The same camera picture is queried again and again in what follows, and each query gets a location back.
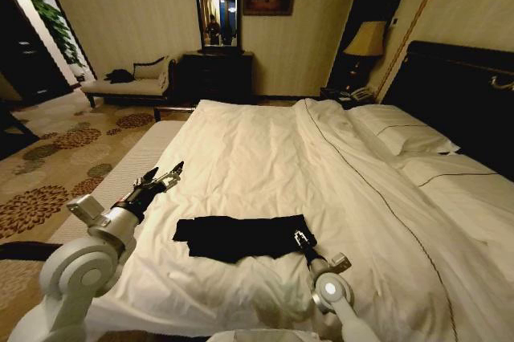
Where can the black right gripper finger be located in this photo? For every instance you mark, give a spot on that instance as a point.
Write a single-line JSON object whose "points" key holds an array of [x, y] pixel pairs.
{"points": [[298, 235], [305, 241]]}

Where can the dark low furniture piece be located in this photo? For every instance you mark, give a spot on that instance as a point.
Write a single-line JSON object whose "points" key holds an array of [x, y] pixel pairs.
{"points": [[14, 133]]}

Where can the table lamp with yellow shade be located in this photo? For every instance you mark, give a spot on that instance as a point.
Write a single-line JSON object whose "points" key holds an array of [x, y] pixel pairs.
{"points": [[367, 39]]}

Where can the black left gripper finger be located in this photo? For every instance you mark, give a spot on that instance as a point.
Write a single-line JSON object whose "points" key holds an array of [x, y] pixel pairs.
{"points": [[172, 176], [148, 175]]}

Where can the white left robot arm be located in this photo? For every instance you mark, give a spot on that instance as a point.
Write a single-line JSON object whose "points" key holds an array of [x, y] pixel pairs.
{"points": [[76, 269]]}

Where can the gold headboard ornament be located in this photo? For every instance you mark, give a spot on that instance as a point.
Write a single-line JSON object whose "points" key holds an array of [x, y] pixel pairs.
{"points": [[502, 82]]}

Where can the cream chaise sofa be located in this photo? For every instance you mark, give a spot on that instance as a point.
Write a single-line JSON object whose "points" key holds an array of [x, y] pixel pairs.
{"points": [[128, 87]]}

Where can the dark nightstand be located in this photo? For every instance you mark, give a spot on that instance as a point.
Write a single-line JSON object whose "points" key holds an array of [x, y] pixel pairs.
{"points": [[331, 97]]}

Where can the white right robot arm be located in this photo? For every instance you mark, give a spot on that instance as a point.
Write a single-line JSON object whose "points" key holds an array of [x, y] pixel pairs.
{"points": [[333, 290]]}

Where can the person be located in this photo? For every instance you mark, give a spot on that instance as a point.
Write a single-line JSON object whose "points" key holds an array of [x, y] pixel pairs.
{"points": [[213, 31]]}

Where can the small black clothes heap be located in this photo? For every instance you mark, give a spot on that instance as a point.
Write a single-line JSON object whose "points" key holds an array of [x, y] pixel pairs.
{"points": [[119, 76]]}

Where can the pale desk telephone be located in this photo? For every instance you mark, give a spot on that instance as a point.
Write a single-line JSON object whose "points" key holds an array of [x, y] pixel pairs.
{"points": [[360, 94]]}

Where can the green leafy plant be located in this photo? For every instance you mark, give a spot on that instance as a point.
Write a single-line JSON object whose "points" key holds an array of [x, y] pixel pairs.
{"points": [[56, 23]]}

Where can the white pillow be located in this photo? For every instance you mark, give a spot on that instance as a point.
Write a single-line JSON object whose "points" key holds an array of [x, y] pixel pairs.
{"points": [[462, 189], [401, 133]]}

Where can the dark wooden wardrobe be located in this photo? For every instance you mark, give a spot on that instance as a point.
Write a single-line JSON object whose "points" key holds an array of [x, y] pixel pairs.
{"points": [[28, 61]]}

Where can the dark framed standing mirror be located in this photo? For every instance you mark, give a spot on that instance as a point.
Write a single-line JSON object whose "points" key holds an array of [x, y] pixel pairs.
{"points": [[198, 5]]}

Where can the dark wooden dresser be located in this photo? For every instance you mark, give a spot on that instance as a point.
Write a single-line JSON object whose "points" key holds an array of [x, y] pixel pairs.
{"points": [[214, 77]]}

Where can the black garment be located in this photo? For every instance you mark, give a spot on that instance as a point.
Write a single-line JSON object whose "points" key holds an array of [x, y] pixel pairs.
{"points": [[241, 237]]}

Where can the brown bed bench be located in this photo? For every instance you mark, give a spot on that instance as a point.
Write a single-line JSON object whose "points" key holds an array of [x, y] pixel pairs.
{"points": [[172, 111]]}

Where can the dark wooden headboard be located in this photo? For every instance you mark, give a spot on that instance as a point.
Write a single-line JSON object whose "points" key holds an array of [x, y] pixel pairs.
{"points": [[441, 77]]}

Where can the white duvet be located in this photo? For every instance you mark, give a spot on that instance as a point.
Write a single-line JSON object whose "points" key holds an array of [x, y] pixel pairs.
{"points": [[261, 157]]}

